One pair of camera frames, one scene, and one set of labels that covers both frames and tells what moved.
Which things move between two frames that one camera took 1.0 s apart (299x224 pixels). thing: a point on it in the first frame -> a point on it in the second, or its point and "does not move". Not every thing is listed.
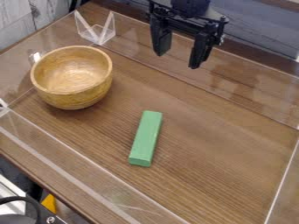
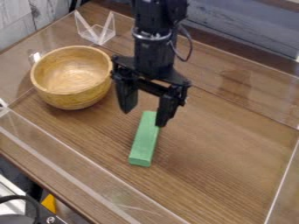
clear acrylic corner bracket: x=97 y=33 does not move
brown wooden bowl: x=71 y=76 does not move
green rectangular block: x=145 y=136 does not move
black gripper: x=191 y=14 -> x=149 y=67
